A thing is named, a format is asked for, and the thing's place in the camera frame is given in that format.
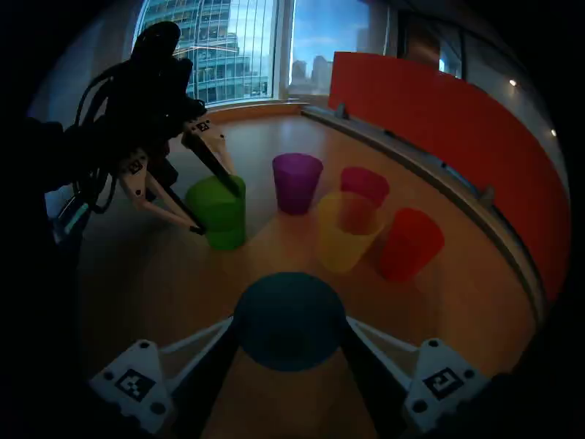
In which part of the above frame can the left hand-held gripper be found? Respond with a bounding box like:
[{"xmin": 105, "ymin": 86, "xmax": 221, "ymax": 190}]
[{"xmin": 64, "ymin": 20, "xmax": 246, "ymax": 236}]

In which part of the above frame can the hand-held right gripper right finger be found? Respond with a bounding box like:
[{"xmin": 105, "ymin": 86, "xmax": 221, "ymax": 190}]
[{"xmin": 343, "ymin": 315, "xmax": 492, "ymax": 439}]

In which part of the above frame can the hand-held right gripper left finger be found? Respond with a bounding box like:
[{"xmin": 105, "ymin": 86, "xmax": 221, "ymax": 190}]
[{"xmin": 88, "ymin": 315, "xmax": 240, "ymax": 439}]

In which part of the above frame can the green plastic cup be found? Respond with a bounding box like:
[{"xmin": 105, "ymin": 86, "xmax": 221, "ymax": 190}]
[{"xmin": 184, "ymin": 174, "xmax": 248, "ymax": 251}]

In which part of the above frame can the blue plastic cup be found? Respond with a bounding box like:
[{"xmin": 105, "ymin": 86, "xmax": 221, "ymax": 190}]
[{"xmin": 233, "ymin": 271, "xmax": 346, "ymax": 372}]

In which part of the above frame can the purple plastic cup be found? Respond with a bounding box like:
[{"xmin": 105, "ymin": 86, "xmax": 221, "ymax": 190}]
[{"xmin": 272, "ymin": 153, "xmax": 324, "ymax": 216}]

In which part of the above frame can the red plastic cup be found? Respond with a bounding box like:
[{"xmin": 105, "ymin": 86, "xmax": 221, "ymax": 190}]
[{"xmin": 378, "ymin": 206, "xmax": 445, "ymax": 281}]

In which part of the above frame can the yellow plastic cup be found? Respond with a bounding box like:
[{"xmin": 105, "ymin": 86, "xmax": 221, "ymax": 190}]
[{"xmin": 317, "ymin": 192, "xmax": 386, "ymax": 275}]

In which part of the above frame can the magenta plastic cup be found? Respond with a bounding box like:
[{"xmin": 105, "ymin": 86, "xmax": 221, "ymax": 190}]
[{"xmin": 339, "ymin": 166, "xmax": 390, "ymax": 208}]

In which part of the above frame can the red desk screen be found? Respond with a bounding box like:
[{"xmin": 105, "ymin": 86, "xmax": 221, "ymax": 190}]
[{"xmin": 299, "ymin": 50, "xmax": 573, "ymax": 321}]

